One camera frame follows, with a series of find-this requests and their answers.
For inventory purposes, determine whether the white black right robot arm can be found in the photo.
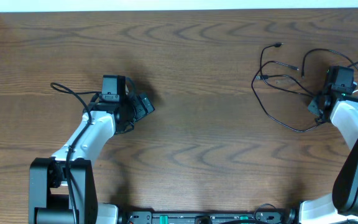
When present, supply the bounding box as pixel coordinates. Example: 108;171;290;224
298;96;358;223

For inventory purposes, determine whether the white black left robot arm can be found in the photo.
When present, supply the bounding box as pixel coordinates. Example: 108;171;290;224
28;93;155;223

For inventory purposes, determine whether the black usb cable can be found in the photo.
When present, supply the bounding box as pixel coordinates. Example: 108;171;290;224
255;47;358;97
250;42;323;133

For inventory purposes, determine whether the black left camera cable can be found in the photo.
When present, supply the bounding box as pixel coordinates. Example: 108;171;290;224
50;77;136;224

